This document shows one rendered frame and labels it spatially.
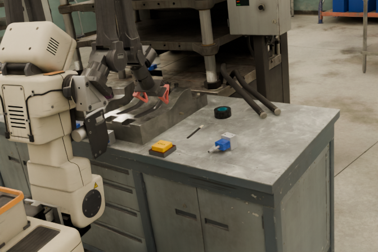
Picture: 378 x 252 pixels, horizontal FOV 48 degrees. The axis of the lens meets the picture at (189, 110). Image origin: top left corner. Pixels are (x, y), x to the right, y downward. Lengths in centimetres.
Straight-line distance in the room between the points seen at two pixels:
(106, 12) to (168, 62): 137
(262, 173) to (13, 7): 108
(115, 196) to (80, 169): 59
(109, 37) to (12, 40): 32
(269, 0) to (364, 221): 134
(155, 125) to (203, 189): 37
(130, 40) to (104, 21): 14
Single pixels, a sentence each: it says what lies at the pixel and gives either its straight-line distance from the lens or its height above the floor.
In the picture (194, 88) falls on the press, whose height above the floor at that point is 79.
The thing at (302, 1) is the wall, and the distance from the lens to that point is 921.
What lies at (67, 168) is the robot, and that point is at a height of 90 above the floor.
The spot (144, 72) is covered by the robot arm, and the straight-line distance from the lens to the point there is 158.
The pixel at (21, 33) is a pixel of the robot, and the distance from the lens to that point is 150.
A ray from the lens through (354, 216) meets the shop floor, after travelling 270.
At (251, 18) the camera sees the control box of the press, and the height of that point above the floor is 116.
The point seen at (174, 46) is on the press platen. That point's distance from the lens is 259.
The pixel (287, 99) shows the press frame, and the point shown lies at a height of 42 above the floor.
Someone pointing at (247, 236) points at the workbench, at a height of 50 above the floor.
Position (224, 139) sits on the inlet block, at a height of 84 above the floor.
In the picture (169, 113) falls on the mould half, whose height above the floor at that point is 87.
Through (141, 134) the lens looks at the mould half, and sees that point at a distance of 180.
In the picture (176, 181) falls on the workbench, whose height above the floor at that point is 67.
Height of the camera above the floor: 155
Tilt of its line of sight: 21 degrees down
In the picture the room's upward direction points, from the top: 7 degrees counter-clockwise
